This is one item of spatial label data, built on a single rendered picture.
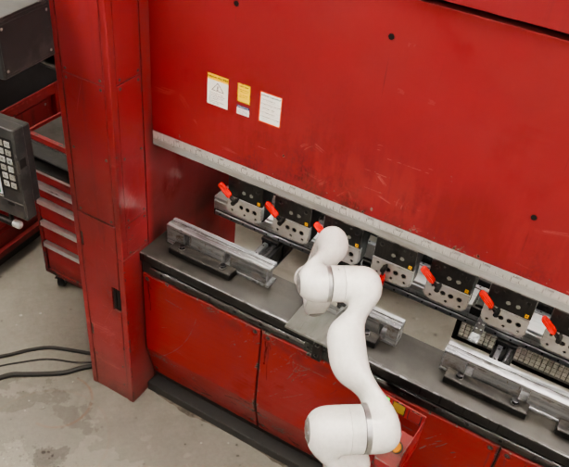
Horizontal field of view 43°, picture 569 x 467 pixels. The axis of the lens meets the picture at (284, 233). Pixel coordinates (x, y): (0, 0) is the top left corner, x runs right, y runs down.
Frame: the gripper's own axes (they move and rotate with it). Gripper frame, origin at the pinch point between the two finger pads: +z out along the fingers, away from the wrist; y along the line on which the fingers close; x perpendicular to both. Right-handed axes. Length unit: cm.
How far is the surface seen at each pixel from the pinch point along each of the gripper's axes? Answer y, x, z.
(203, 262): 57, 14, 4
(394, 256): -16.0, -22.5, -14.6
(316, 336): -5.3, 14.5, -8.4
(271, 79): 36, -47, -57
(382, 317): -15.5, -4.5, 11.5
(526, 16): -35, -81, -82
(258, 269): 36.3, 4.7, 6.9
